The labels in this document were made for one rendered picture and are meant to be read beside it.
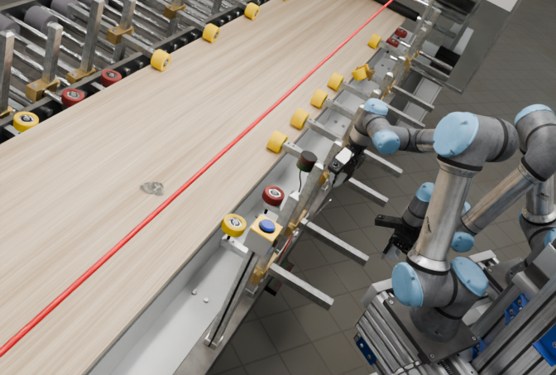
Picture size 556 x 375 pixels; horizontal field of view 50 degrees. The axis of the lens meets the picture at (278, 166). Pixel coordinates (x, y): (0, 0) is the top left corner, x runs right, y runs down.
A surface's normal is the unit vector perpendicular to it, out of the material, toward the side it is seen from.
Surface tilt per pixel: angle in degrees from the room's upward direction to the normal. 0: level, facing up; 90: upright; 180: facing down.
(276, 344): 0
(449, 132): 83
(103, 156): 0
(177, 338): 0
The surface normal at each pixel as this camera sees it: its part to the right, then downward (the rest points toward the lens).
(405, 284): -0.93, 0.03
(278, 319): 0.34, -0.75
